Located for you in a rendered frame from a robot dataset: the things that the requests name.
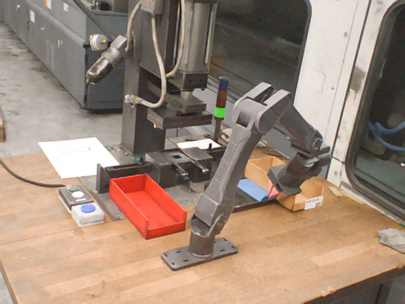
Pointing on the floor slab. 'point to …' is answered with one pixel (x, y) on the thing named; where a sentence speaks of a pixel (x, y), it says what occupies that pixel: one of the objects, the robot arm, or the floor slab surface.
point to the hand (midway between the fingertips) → (270, 195)
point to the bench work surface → (124, 291)
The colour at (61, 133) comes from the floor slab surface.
